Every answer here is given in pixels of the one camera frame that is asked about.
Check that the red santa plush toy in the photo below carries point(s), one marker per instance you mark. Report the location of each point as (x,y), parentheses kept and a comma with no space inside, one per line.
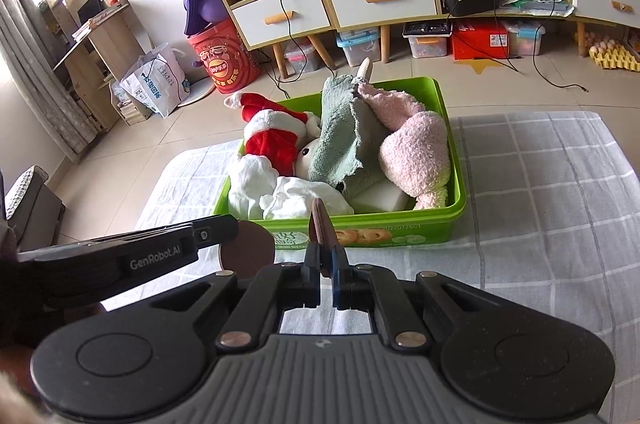
(270,138)

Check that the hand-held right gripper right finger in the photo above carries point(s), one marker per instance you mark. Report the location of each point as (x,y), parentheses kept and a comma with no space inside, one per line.
(339,279)

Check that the mouse doll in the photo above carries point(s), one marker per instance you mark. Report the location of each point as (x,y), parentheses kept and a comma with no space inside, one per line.
(306,158)

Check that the green plastic bin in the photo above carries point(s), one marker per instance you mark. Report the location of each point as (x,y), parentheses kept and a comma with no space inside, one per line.
(435,224)

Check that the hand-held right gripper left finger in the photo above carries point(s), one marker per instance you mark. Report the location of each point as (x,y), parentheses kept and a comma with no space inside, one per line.
(314,276)

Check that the clear storage box blue lid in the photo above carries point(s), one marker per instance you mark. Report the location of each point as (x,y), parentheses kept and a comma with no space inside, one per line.
(524,38)
(359,48)

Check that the wooden desk with shelves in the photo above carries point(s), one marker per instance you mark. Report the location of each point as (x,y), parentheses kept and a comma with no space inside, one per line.
(95,33)

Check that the clear storage box black lid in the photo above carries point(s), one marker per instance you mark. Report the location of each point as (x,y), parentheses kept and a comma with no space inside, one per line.
(426,41)

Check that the clear storage box pink contents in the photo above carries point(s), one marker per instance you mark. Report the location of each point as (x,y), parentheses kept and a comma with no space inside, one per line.
(302,57)

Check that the white foam block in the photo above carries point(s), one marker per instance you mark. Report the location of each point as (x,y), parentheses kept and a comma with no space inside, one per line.
(382,196)

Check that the yellow egg tray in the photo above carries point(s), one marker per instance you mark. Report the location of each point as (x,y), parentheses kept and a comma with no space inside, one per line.
(612,53)

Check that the white round floor base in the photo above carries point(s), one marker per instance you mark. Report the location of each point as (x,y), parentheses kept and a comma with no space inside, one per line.
(197,92)

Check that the red cardboard box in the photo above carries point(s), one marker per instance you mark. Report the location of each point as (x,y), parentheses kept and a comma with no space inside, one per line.
(480,39)

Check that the green fluffy towel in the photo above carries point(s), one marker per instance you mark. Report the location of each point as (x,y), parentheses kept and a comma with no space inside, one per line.
(345,138)

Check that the grey curtain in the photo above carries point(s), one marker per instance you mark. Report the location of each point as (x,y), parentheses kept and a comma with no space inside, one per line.
(35,53)

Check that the grey checked blanket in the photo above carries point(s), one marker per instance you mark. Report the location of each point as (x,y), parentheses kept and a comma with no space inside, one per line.
(540,204)

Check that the person's left hand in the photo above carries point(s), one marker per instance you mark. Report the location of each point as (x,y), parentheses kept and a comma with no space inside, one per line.
(20,369)

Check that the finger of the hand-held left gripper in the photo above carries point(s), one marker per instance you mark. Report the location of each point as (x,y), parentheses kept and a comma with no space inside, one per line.
(217,231)

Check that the white shopping bag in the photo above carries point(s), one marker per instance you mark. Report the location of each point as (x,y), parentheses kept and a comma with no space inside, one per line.
(152,83)

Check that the pink plush toy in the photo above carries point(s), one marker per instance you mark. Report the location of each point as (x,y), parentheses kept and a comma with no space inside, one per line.
(415,153)

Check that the red snack bucket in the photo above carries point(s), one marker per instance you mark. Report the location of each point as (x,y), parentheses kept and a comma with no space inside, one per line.
(222,58)

